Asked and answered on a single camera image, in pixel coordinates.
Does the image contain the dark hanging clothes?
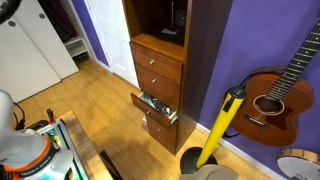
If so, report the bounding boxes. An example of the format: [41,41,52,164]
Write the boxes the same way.
[37,0,78,43]

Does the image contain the aluminium robot stand frame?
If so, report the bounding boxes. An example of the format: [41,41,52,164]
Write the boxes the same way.
[35,118,89,180]

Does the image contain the brown acoustic guitar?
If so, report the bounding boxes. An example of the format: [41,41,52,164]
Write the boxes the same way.
[229,19,320,148]

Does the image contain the white closet shelf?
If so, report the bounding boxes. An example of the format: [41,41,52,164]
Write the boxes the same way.
[63,34,89,58]

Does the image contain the white sliding closet door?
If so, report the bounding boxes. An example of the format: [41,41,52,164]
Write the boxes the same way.
[13,0,80,80]
[0,16,62,103]

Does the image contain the thin metal rod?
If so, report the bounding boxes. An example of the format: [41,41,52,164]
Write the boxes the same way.
[169,1,175,29]

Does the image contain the dark brown wooden cabinet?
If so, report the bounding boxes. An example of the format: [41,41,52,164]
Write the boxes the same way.
[121,0,234,156]

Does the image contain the dark shoes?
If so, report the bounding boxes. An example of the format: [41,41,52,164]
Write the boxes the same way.
[72,52,90,64]

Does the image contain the open drawer with patterned contents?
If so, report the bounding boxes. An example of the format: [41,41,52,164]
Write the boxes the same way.
[130,91,179,132]

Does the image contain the black object in cabinet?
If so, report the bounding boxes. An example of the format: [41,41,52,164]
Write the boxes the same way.
[173,9,187,33]

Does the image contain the white baseboard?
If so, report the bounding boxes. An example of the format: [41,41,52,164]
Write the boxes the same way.
[195,123,288,180]

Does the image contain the banjo with white head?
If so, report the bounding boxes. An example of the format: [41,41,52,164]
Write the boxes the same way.
[276,148,320,180]

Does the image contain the grey cloth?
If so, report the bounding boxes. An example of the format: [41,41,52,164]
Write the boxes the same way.
[179,163,240,180]

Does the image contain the black clamp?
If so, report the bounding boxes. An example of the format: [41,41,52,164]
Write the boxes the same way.
[45,108,57,125]

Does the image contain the thin black cable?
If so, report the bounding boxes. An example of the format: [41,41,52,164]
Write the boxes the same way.
[12,101,27,131]

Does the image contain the yellow post with black base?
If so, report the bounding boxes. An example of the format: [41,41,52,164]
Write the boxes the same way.
[179,86,247,175]

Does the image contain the white paper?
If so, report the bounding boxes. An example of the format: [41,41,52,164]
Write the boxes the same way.
[161,27,178,36]

